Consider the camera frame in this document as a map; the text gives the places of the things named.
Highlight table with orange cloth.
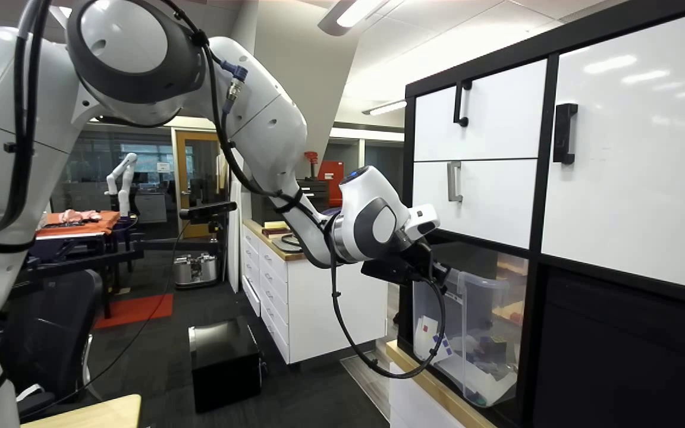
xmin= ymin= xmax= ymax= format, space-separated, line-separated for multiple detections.
xmin=21 ymin=206 xmax=145 ymax=319

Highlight grey door handle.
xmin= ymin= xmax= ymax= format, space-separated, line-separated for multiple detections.
xmin=446 ymin=160 xmax=466 ymax=206

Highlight wooden topped white base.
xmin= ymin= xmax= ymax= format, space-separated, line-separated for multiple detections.
xmin=377 ymin=338 xmax=498 ymax=428

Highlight red box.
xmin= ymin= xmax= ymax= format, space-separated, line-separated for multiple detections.
xmin=317 ymin=160 xmax=348 ymax=209

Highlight long ceiling light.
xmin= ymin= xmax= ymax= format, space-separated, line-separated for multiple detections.
xmin=317 ymin=0 xmax=398 ymax=38

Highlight silver metal pot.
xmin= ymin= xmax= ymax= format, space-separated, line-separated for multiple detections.
xmin=169 ymin=249 xmax=222 ymax=289

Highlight black office chair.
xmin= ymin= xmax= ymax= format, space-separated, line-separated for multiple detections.
xmin=0 ymin=265 xmax=105 ymax=409

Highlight black shelf unit white doors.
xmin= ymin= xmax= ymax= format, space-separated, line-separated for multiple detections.
xmin=396 ymin=0 xmax=685 ymax=428

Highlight red floor mat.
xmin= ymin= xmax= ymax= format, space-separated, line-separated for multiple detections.
xmin=90 ymin=289 xmax=178 ymax=332

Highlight light wooden tabletop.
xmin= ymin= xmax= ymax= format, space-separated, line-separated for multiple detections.
xmin=20 ymin=393 xmax=145 ymax=428

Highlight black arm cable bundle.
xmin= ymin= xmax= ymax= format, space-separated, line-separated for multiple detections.
xmin=0 ymin=0 xmax=53 ymax=256

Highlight small black door handle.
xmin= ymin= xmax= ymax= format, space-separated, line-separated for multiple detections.
xmin=449 ymin=76 xmax=477 ymax=130

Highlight black box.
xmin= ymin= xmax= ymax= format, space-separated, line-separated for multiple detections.
xmin=185 ymin=314 xmax=267 ymax=415

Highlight white drawer cabinet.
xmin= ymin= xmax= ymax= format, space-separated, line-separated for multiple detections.
xmin=238 ymin=219 xmax=392 ymax=369

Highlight large black door handle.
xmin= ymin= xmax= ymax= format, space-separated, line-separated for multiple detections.
xmin=552 ymin=99 xmax=581 ymax=167

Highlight clear plastic storage bin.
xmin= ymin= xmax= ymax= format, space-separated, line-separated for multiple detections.
xmin=413 ymin=261 xmax=533 ymax=409

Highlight wooden door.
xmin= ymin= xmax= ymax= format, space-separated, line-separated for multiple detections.
xmin=169 ymin=126 xmax=234 ymax=243

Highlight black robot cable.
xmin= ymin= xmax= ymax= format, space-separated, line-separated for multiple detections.
xmin=326 ymin=236 xmax=449 ymax=383

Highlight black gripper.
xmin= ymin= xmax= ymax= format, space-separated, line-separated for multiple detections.
xmin=359 ymin=236 xmax=452 ymax=289

